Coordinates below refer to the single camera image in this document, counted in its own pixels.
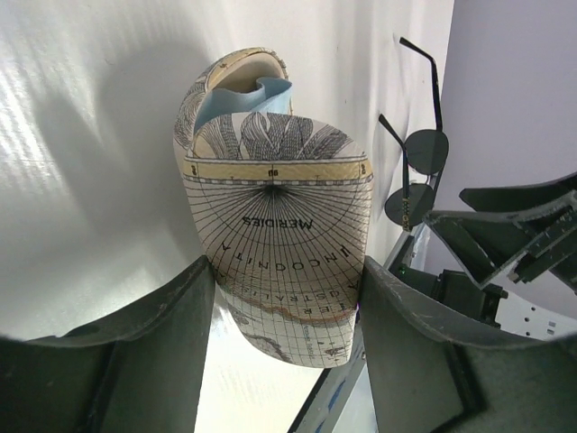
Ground black aviator sunglasses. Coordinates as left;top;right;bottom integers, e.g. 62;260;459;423
379;37;449;232

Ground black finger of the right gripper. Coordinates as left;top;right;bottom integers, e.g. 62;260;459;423
459;172;576;217
423;191;576;289

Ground light blue cleaning cloth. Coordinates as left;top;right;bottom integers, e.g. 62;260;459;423
193;77;293;133

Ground map print glasses case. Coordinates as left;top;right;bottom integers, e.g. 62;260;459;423
173;47;373;368

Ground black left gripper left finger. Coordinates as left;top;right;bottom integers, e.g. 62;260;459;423
1;257;215;432

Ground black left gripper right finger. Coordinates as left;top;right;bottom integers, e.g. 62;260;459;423
360;258;576;432

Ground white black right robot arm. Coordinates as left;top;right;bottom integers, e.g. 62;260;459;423
361;174;576;432

